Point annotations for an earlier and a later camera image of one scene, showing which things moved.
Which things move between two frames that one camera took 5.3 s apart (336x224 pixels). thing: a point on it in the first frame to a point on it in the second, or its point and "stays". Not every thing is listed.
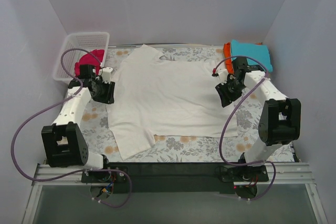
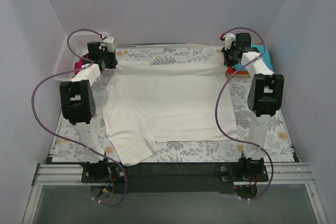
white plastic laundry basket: x=75 y=45 stays
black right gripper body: x=226 y=93 to x=229 y=59
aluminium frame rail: x=294 y=173 stays
